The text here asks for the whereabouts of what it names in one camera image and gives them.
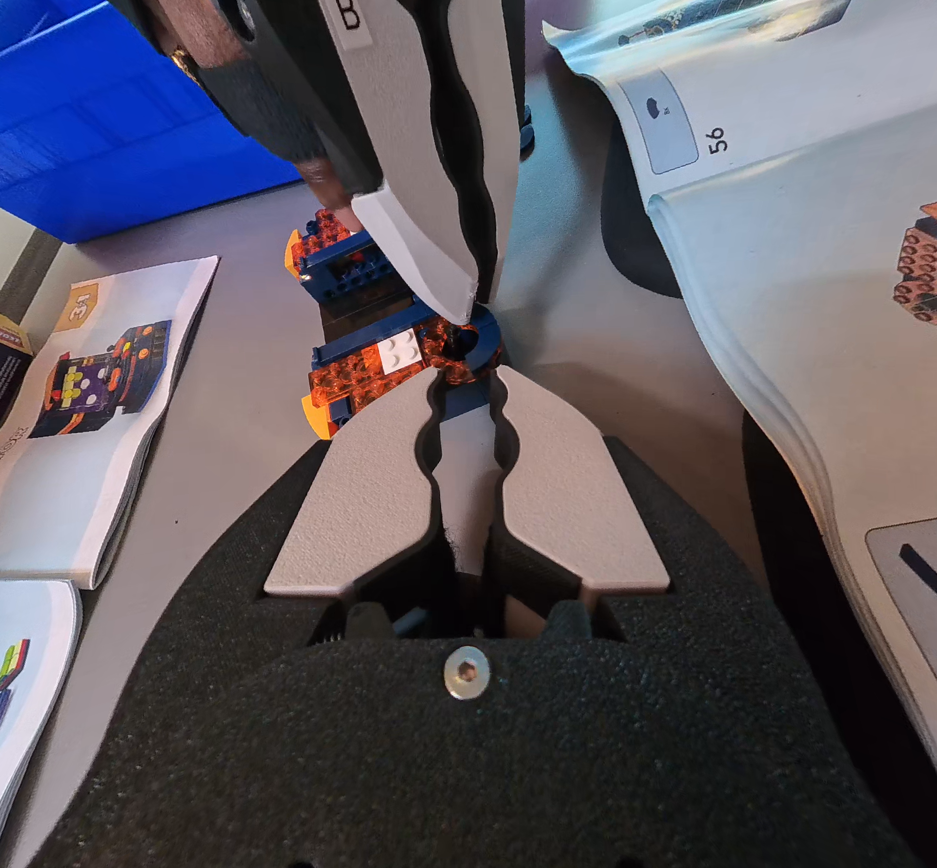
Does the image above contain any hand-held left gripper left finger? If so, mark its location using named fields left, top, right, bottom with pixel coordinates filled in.
left=264, top=368, right=448, bottom=599

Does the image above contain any closed booklet, purple arcade picture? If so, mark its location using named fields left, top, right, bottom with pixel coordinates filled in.
left=0, top=255, right=221, bottom=591

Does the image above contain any open instruction booklet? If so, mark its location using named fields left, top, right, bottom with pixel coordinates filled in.
left=542, top=0, right=937, bottom=774

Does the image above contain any toy set cardboard box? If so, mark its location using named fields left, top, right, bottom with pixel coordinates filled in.
left=0, top=311, right=36, bottom=430

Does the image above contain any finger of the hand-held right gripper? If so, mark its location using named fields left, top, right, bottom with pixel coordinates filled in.
left=439, top=0, right=522, bottom=307
left=302, top=0, right=483, bottom=327

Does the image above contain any closed booklet, yellow blocks picture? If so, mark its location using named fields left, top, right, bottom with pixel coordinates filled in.
left=0, top=579, right=83, bottom=832

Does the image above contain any black round disc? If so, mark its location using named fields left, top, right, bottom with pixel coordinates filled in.
left=600, top=121, right=685, bottom=301

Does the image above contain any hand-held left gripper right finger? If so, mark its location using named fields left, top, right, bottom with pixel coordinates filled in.
left=489, top=365, right=671, bottom=605

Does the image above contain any blue and orange brick model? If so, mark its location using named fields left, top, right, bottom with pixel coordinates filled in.
left=284, top=207, right=506, bottom=440

